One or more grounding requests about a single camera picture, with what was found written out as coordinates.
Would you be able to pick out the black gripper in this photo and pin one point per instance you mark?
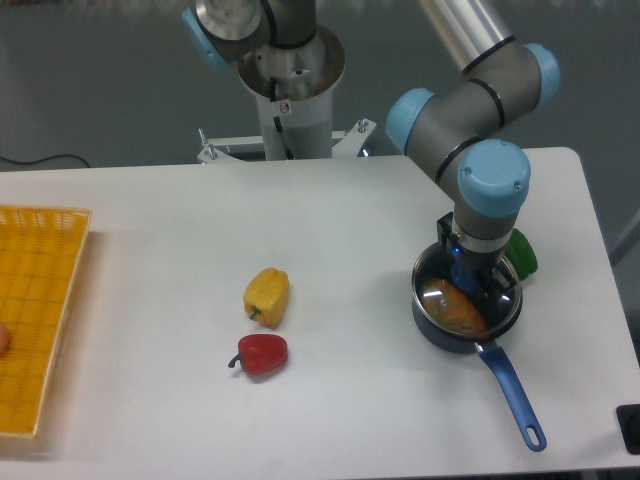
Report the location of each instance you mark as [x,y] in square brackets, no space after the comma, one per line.
[471,266]

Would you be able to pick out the glass pot lid blue knob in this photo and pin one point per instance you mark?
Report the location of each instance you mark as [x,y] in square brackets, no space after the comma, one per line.
[499,313]

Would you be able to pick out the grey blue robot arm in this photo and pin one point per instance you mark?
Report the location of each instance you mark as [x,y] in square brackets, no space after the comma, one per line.
[503,80]

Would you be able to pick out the green bell pepper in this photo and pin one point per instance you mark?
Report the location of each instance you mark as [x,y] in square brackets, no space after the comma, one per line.
[521,255]

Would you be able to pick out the baked bread pastry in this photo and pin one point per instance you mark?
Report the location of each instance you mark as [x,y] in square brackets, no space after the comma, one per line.
[450,308]

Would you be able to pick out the black device at table edge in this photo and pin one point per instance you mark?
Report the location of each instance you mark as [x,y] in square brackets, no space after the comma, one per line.
[629,422]

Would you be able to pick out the yellow bell pepper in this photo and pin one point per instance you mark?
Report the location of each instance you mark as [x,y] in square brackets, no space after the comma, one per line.
[266,297]

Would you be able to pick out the red bell pepper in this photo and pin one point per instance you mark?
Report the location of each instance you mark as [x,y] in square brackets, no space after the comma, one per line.
[259,354]

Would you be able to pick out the yellow wicker basket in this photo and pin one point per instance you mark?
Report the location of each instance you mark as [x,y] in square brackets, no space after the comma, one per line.
[41,250]

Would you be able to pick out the orange item in basket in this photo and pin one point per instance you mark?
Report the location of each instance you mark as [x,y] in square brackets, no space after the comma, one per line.
[5,339]

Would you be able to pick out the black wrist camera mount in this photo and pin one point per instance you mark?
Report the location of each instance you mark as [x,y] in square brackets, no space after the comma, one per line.
[445,234]

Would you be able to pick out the dark pot blue handle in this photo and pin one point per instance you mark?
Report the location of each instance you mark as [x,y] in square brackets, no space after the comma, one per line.
[497,360]

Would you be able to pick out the white mounting frame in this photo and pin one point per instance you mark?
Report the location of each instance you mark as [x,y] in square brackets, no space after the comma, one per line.
[235,147]

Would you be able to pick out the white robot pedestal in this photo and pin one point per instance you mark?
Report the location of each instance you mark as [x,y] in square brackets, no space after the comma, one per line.
[293,90]

